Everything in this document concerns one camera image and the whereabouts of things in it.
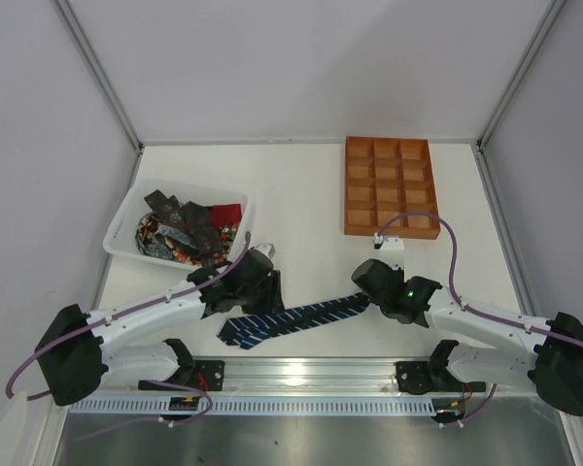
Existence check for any brown patterned tie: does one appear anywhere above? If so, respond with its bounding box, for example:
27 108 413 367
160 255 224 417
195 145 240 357
144 189 223 256

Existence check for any floral multicolour tie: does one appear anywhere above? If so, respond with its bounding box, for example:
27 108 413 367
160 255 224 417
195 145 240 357
135 213 239 267

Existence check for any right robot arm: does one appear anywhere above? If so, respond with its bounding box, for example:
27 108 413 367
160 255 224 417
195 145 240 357
351 259 583 416

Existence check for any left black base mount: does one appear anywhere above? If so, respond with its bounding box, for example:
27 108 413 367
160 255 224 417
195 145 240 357
138 359 225 392

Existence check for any orange compartment tray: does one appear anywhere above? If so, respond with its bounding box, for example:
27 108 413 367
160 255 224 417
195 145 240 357
344 136 440 240

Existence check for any red tie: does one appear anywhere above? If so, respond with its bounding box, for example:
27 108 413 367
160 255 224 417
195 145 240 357
208 204 242 228

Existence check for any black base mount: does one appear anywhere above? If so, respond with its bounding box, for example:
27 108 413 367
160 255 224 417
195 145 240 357
138 359 225 392
394 360 439 395

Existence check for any white slotted cable duct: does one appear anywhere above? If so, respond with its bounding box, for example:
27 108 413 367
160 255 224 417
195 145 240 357
69 394 436 416

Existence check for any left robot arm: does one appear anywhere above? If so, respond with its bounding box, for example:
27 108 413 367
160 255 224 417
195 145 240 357
35 244 284 406

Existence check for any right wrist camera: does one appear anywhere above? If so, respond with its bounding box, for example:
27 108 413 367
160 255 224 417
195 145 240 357
372 233 405 271

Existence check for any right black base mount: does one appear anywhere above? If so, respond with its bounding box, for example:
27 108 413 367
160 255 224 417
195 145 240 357
394 360 439 395

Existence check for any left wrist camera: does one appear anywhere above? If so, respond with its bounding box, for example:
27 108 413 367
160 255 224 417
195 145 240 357
253 244 276 259

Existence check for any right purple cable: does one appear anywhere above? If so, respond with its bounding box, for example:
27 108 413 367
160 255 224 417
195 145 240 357
378 209 583 423

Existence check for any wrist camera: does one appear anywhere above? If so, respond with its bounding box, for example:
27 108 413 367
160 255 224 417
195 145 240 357
253 244 276 259
372 233 405 271

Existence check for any aluminium front rail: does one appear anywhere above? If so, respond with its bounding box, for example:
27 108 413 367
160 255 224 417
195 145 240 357
101 356 540 394

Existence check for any navy blue striped tie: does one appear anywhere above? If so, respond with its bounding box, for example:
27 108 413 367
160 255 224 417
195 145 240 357
217 292 370 350

